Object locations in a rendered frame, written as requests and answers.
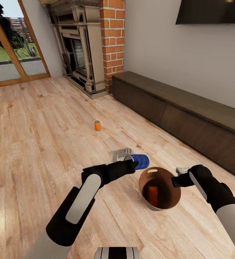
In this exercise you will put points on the trash can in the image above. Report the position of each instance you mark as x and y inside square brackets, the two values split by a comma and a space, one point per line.
[168, 195]

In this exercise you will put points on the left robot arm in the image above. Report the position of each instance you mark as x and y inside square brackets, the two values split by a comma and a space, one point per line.
[59, 235]

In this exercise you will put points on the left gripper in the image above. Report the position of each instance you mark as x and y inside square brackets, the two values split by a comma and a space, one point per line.
[125, 167]

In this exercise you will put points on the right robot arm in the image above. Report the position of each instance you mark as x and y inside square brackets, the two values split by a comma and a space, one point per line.
[219, 195]

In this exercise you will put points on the cabinet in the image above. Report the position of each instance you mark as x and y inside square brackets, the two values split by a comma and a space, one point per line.
[203, 124]

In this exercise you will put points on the door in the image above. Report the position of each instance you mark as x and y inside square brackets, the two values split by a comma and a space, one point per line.
[21, 59]

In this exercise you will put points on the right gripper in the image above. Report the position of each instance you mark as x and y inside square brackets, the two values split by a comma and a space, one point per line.
[179, 181]

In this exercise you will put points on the wood fireplace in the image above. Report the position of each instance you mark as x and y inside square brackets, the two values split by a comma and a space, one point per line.
[77, 28]

